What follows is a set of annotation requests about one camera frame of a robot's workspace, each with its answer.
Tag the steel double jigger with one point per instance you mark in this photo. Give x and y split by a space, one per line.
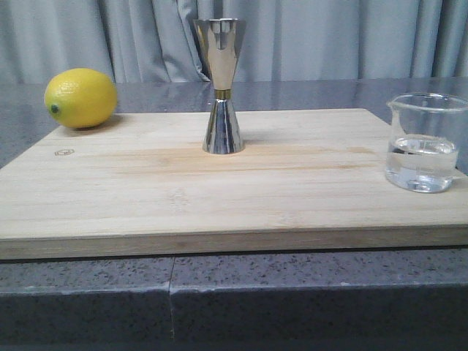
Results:
220 42

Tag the clear glass beaker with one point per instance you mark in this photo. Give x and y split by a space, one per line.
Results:
427 132

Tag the wooden cutting board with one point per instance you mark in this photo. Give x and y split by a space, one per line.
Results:
142 184

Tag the grey curtain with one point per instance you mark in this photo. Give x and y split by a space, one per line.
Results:
155 41

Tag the yellow lemon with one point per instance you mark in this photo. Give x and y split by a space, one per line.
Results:
80 98

